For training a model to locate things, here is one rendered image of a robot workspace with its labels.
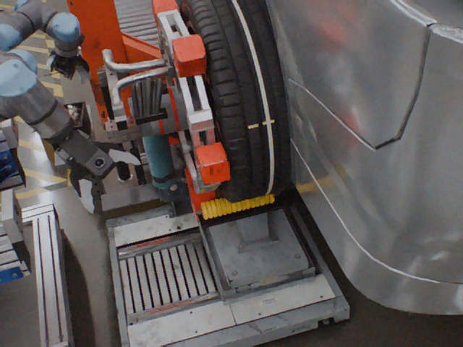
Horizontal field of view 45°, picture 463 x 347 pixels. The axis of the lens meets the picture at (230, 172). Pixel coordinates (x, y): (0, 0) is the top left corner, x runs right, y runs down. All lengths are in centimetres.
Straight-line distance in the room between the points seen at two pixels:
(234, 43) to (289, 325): 106
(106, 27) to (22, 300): 104
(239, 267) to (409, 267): 103
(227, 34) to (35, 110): 61
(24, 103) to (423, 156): 71
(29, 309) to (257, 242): 86
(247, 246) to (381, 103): 127
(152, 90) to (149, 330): 97
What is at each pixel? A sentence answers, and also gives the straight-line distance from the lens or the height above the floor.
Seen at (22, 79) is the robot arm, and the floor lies 131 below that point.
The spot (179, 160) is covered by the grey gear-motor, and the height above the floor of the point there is 40.
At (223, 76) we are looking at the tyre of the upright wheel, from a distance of 147.
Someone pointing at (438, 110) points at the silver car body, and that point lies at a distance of 89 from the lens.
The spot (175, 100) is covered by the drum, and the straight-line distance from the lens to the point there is 172.
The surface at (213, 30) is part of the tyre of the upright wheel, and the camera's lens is 153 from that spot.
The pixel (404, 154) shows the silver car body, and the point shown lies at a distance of 96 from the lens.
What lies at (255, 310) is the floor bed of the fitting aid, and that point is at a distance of 214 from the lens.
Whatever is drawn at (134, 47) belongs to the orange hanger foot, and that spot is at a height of 84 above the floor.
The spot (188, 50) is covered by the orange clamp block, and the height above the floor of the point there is 114.
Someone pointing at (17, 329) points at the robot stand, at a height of 21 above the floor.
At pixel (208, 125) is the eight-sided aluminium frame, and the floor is 94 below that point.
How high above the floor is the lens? 178
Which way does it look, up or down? 39 degrees down
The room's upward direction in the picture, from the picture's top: 7 degrees counter-clockwise
